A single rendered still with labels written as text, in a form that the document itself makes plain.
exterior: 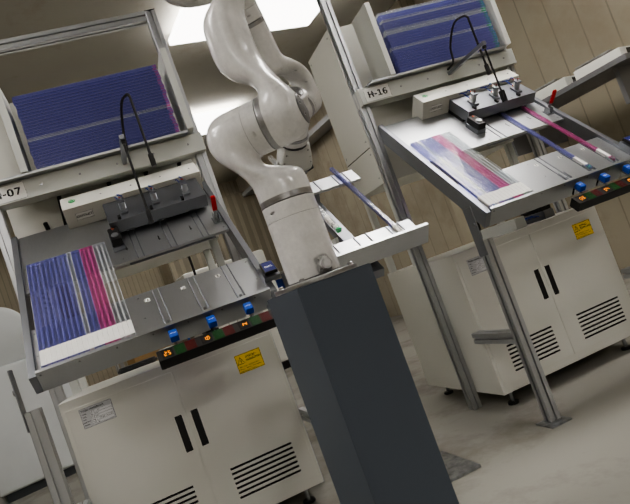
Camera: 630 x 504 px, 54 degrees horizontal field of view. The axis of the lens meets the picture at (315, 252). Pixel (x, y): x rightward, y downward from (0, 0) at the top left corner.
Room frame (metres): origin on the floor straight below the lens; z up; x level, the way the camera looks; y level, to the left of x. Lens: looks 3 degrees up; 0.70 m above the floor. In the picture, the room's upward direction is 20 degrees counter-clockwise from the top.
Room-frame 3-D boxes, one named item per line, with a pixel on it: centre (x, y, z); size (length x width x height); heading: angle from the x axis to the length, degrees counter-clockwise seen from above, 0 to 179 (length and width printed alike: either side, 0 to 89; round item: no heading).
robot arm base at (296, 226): (1.34, 0.02, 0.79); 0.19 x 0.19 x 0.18
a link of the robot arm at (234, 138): (1.35, 0.05, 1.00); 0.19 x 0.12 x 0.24; 75
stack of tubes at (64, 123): (2.21, 0.57, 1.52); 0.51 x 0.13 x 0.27; 107
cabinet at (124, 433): (2.31, 0.67, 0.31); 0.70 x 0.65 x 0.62; 107
